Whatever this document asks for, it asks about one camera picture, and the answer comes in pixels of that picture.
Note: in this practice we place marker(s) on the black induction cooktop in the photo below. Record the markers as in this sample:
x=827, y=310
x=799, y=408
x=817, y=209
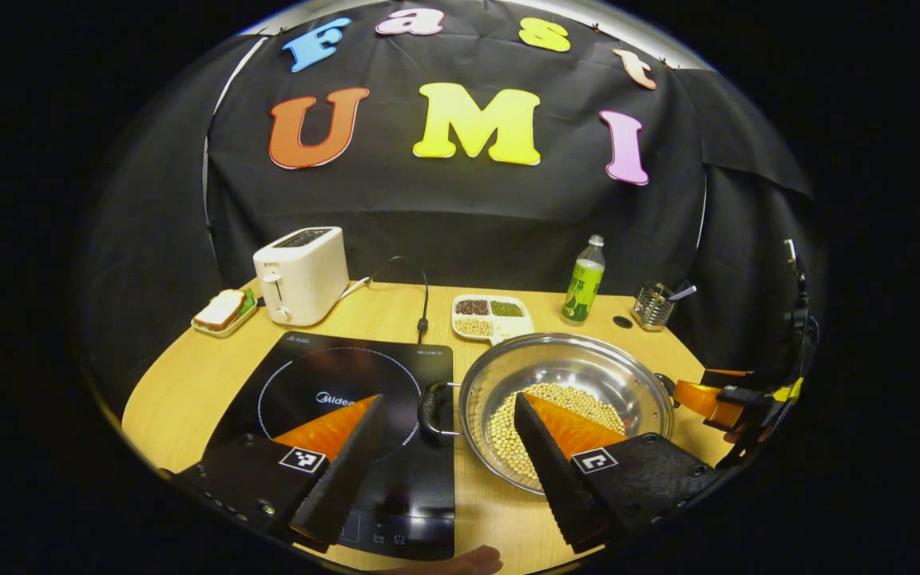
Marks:
x=324, y=375

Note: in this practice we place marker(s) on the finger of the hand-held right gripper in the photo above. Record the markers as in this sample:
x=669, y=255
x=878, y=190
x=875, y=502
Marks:
x=727, y=378
x=707, y=403

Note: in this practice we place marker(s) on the black backdrop cloth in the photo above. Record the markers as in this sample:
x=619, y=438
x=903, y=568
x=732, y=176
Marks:
x=468, y=216

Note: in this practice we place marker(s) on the green drink bottle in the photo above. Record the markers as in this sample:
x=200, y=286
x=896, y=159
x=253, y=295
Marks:
x=584, y=287

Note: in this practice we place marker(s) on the sandwich with lettuce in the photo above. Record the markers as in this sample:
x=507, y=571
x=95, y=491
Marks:
x=220, y=309

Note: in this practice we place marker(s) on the white divided bean dish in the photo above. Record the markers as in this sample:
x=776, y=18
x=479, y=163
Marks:
x=492, y=315

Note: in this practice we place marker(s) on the steel pot with beans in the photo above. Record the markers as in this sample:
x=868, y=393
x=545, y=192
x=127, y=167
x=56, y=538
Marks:
x=564, y=367

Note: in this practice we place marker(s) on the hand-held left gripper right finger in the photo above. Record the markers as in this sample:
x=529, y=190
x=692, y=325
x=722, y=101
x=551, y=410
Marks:
x=548, y=471

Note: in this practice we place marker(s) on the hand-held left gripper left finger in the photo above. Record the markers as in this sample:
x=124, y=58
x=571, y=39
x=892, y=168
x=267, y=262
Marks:
x=340, y=479

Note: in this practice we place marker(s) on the white toaster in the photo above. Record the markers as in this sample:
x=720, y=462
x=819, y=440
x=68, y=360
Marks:
x=304, y=275

